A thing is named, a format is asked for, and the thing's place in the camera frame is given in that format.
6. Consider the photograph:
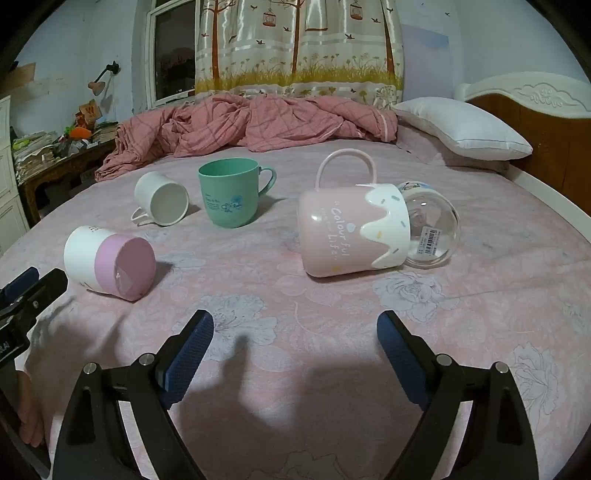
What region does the brown cardboard piece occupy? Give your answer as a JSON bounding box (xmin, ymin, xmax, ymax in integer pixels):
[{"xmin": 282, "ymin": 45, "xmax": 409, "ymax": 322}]
[{"xmin": 8, "ymin": 62, "xmax": 36, "ymax": 89}]

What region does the pink floral bed sheet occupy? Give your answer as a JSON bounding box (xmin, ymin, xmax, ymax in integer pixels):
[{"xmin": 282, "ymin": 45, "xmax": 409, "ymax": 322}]
[{"xmin": 0, "ymin": 124, "xmax": 591, "ymax": 480}]

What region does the orange printed box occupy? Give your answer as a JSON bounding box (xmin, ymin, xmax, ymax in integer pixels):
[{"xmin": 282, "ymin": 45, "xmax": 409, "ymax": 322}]
[{"xmin": 76, "ymin": 100, "xmax": 100, "ymax": 128}]

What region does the person's left hand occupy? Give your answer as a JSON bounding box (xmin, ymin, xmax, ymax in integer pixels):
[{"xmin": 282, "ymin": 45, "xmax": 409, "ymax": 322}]
[{"xmin": 17, "ymin": 372, "xmax": 48, "ymax": 448}]

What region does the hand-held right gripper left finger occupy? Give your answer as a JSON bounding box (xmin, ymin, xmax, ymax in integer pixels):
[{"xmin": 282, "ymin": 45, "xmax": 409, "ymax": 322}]
[{"xmin": 52, "ymin": 309, "xmax": 215, "ymax": 480}]

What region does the stack of papers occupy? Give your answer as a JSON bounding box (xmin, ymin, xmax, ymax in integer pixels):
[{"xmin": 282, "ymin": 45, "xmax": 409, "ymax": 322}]
[{"xmin": 11, "ymin": 131, "xmax": 62, "ymax": 177}]

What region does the wall lamp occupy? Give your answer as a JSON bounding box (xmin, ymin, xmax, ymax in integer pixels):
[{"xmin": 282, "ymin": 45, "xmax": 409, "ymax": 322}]
[{"xmin": 89, "ymin": 61, "xmax": 122, "ymax": 97}]

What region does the white cup with handle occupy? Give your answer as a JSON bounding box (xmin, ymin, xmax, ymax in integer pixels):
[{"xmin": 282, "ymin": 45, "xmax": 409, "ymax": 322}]
[{"xmin": 130, "ymin": 172, "xmax": 190, "ymax": 227}]

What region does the printed tree curtain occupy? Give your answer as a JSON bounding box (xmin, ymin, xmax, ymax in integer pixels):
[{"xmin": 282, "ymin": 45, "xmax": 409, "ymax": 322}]
[{"xmin": 194, "ymin": 0, "xmax": 404, "ymax": 109}]

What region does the clear glass cup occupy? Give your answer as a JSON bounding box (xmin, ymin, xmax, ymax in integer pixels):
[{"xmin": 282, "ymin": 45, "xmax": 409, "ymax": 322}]
[{"xmin": 396, "ymin": 181, "xmax": 461, "ymax": 268}]

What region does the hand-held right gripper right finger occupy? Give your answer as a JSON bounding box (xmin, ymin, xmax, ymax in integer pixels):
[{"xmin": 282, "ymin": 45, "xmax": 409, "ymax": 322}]
[{"xmin": 376, "ymin": 309, "xmax": 539, "ymax": 480}]

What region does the wooden desk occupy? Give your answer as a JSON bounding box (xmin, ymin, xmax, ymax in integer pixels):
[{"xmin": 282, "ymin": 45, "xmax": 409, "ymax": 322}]
[{"xmin": 16, "ymin": 137, "xmax": 118, "ymax": 228}]

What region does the white and wood headboard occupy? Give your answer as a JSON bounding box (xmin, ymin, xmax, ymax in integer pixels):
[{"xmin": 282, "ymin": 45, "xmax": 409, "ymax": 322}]
[{"xmin": 455, "ymin": 73, "xmax": 591, "ymax": 188}]

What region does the white cabinet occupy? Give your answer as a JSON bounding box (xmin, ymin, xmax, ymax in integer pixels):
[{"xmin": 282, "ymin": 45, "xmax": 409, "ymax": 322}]
[{"xmin": 0, "ymin": 95, "xmax": 31, "ymax": 256}]

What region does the white framed window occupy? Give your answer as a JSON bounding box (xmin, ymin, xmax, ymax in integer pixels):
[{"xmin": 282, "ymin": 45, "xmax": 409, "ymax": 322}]
[{"xmin": 147, "ymin": 0, "xmax": 199, "ymax": 109}]

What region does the pink mug with white rim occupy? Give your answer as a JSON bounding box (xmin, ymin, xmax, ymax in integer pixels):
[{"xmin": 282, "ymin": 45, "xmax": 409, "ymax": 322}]
[{"xmin": 297, "ymin": 148, "xmax": 411, "ymax": 278}]

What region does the white and pink cup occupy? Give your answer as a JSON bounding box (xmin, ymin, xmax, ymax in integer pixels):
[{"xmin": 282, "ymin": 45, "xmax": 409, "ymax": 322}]
[{"xmin": 64, "ymin": 225, "xmax": 157, "ymax": 302}]

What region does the green cup with handle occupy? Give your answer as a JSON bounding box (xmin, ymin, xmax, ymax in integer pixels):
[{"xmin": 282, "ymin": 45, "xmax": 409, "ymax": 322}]
[{"xmin": 198, "ymin": 158, "xmax": 278, "ymax": 229}]

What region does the white pillow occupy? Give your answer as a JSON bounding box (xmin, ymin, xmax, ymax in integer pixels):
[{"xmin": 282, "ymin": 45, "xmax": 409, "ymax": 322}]
[{"xmin": 392, "ymin": 97, "xmax": 533, "ymax": 162}]

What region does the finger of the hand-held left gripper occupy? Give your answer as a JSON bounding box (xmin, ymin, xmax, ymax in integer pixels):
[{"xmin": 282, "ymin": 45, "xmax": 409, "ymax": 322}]
[
  {"xmin": 0, "ymin": 268, "xmax": 69, "ymax": 334},
  {"xmin": 0, "ymin": 266, "xmax": 40, "ymax": 306}
]

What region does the pink checked quilt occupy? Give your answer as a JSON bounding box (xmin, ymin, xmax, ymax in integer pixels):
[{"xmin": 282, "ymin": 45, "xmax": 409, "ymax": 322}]
[{"xmin": 95, "ymin": 92, "xmax": 399, "ymax": 183}]

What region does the white bed frame rail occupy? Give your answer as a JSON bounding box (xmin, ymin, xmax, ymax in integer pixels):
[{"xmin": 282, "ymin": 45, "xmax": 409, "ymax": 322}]
[{"xmin": 507, "ymin": 167, "xmax": 591, "ymax": 243}]

